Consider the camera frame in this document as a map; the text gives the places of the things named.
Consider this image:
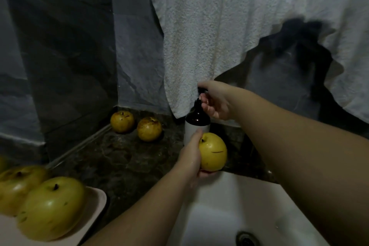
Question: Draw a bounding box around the metal sink drain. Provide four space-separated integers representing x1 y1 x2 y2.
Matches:
235 230 260 246

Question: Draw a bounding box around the white sink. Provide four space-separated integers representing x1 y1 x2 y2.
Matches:
164 171 329 246

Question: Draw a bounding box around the person's left hand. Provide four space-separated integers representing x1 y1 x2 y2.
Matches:
175 127 219 189

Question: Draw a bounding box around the person's right hand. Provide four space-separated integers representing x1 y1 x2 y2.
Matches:
197 79 238 121

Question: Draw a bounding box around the group of yellow apples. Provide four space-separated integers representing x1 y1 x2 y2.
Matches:
110 110 163 143

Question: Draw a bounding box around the dark soap pump bottle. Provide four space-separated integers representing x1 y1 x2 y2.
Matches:
184 86 211 147

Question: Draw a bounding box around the person's left forearm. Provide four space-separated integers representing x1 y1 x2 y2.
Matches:
81 165 197 246

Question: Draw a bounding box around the beige plastic tray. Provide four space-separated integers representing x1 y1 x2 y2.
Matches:
0 185 108 246

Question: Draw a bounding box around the white hanging towel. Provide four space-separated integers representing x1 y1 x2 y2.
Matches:
144 0 369 124

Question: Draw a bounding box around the person's right forearm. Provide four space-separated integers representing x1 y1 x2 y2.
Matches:
228 90 369 246

